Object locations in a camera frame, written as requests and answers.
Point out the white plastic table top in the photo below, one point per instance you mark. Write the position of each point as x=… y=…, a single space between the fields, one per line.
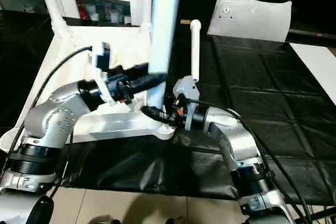
x=63 y=40

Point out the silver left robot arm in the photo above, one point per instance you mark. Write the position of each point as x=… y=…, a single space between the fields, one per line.
x=52 y=119

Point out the small brown block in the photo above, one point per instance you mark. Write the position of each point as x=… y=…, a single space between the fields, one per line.
x=185 y=22

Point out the black work mat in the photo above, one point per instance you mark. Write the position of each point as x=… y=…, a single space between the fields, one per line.
x=262 y=98

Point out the grey right robot foot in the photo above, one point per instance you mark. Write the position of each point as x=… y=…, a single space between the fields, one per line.
x=176 y=220

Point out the grey robot foot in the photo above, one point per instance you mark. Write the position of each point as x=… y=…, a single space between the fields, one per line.
x=176 y=220
x=102 y=220

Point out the grey left robot foot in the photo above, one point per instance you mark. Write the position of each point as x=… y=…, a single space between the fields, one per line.
x=102 y=220

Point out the white plastic bag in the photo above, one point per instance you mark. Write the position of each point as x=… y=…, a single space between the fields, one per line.
x=252 y=18

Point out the flat white board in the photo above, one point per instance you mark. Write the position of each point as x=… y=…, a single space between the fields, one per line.
x=317 y=69

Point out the black floor stand bar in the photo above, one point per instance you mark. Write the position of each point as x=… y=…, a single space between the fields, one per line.
x=323 y=213

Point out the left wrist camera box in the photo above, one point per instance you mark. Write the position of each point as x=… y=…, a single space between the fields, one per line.
x=101 y=72

